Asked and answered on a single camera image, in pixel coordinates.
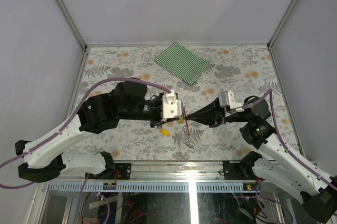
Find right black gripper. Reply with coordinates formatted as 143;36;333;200
185;97;250;128

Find key with yellow tag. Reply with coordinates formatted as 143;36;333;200
160;128;171;137

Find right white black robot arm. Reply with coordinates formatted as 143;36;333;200
186;92;336;223

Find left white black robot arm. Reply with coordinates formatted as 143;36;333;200
15;77;183;183

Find green striped folded cloth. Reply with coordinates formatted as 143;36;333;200
154;42;210;85

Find floral table mat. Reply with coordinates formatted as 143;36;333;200
68;43;300;161

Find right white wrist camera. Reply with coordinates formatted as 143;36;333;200
218;91;244;114

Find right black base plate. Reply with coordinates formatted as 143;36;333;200
219;161;245;180

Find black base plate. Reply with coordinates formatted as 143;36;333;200
85;163;131;181
219;161;245;180

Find aluminium mounting rail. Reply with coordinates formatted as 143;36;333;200
39;160;323;181

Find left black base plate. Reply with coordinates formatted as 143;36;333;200
85;163;131;181

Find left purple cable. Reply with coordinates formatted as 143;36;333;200
0;77;172;189

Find purple cable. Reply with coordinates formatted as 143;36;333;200
0;77;172;189
242;89;337;224

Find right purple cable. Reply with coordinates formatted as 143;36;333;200
242;89;337;224

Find aluminium frame profiles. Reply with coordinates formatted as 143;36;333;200
61;0;298;148

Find blue slotted cable duct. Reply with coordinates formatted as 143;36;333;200
48;181;245;193

